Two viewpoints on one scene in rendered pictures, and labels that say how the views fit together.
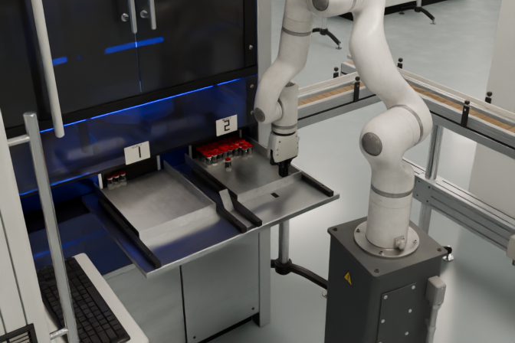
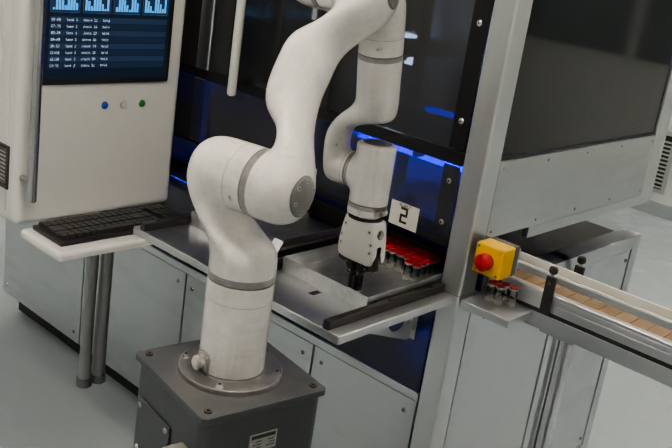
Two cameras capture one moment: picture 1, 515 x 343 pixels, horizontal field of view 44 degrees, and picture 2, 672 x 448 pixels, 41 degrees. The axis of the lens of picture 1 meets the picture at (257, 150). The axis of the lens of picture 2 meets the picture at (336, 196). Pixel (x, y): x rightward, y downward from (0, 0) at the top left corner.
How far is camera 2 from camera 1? 227 cm
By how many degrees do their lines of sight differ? 69
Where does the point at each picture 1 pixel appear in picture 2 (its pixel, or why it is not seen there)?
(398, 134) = (202, 155)
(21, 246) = (15, 69)
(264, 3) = (492, 63)
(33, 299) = (13, 125)
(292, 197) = (313, 303)
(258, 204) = (287, 281)
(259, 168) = (383, 286)
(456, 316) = not seen: outside the picture
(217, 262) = (350, 412)
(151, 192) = (292, 229)
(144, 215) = not seen: hidden behind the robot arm
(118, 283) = not seen: hidden behind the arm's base
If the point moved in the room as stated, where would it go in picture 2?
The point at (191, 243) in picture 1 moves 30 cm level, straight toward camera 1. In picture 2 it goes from (189, 245) to (59, 243)
